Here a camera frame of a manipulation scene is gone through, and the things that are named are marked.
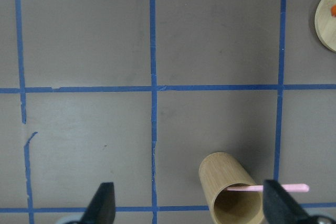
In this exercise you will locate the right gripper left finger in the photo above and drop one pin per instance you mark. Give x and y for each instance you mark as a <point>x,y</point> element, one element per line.
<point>102,206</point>

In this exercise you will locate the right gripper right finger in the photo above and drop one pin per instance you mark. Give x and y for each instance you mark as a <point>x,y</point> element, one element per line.
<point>280,207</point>

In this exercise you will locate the wooden mug tree stand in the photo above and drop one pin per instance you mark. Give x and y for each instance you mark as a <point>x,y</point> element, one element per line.
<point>324,24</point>

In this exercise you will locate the orange mug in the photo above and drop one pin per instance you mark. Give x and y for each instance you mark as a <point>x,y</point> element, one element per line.
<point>333,11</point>

